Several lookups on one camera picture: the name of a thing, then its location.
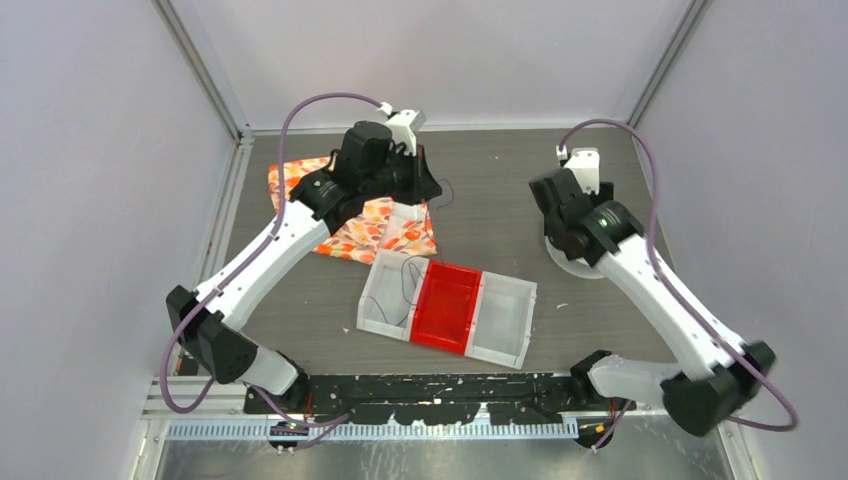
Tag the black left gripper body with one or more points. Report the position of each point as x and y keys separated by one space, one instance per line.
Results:
x=405 y=178

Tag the white perforated cable spool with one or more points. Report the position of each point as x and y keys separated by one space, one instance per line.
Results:
x=576 y=268

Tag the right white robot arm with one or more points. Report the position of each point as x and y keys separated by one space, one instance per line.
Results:
x=715 y=371

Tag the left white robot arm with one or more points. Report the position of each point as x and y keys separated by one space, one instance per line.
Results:
x=375 y=160

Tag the floral orange cloth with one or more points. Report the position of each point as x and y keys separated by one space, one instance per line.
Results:
x=383 y=224

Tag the red plastic bin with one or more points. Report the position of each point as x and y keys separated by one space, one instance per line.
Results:
x=446 y=306

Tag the left white plastic bin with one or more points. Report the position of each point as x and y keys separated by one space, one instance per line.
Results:
x=388 y=302

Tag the white plastic bin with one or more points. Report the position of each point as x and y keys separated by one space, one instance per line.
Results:
x=388 y=302
x=501 y=327

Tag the right white plastic bin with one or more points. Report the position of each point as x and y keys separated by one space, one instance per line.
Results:
x=501 y=327

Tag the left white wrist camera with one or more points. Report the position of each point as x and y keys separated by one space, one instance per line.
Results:
x=404 y=126

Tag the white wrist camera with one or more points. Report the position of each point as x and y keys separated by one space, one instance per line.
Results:
x=404 y=126
x=584 y=164

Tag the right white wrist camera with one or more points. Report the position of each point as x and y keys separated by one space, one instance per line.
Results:
x=584 y=164

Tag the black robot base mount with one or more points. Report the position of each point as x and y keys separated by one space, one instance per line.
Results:
x=444 y=399

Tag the slotted white cable duct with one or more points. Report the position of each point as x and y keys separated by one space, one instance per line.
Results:
x=269 y=429

